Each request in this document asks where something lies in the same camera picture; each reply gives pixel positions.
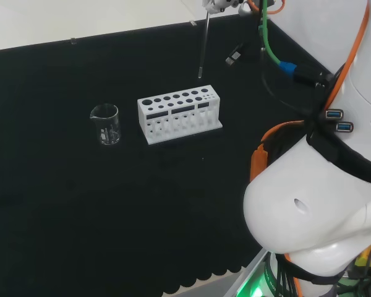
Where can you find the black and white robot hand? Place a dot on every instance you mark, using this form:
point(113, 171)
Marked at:
point(219, 4)

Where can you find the clear glass rod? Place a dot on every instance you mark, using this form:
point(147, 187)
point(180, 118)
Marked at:
point(204, 46)

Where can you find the white test tube rack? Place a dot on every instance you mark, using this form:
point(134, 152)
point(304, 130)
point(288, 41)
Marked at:
point(176, 106)

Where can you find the small metal cloth clip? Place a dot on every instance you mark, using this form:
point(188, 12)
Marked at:
point(73, 41)
point(192, 22)

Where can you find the clear glass beaker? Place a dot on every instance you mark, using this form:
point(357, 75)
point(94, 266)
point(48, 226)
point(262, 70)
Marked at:
point(106, 123)

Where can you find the black USB hub blue ports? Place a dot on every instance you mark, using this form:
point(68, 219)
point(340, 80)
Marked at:
point(338, 120)

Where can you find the black bench cloth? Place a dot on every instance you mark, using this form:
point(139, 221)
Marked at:
point(80, 201)

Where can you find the grey metal base frame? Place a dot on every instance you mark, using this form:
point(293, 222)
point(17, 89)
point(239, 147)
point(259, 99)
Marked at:
point(245, 275)

